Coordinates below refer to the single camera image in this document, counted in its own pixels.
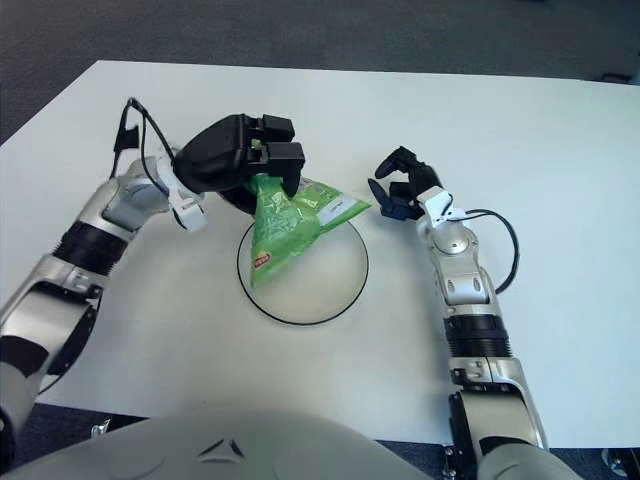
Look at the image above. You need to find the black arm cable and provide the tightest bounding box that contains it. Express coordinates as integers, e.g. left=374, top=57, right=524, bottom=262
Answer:
left=460, top=208, right=522, bottom=294
left=35, top=96, right=177, bottom=397

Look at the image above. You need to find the white plate with black rim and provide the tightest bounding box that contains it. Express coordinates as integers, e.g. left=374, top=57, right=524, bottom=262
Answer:
left=235, top=212, right=371, bottom=328

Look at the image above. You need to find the grey robot torso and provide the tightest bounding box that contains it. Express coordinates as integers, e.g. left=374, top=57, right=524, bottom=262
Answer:
left=7, top=412, right=594, bottom=480

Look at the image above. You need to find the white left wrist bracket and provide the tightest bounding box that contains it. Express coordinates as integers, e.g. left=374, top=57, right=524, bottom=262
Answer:
left=158, top=148, right=208, bottom=235

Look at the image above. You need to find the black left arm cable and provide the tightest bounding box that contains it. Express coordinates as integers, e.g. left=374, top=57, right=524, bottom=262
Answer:
left=35, top=96, right=177, bottom=397

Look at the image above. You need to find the green snack bag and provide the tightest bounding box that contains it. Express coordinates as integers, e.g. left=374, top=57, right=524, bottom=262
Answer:
left=244, top=138, right=374, bottom=291

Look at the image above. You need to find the grey caster wheel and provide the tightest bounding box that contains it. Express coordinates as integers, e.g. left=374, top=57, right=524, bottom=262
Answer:
left=601, top=448, right=632, bottom=477

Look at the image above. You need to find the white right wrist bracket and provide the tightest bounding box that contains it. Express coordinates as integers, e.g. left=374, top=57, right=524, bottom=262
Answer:
left=415, top=186, right=467, bottom=225

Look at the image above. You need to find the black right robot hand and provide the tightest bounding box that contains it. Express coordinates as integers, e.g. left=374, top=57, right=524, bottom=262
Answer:
left=367, top=146, right=447, bottom=222

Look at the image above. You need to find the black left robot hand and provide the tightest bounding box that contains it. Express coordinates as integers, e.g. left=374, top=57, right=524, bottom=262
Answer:
left=172, top=113, right=307, bottom=215

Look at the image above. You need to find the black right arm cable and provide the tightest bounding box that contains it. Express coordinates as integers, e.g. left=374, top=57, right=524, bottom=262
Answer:
left=460, top=208, right=522, bottom=294

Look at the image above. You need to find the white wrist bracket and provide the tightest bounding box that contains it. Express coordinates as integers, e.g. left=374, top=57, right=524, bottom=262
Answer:
left=158, top=148, right=208, bottom=235
left=415, top=186, right=467, bottom=225

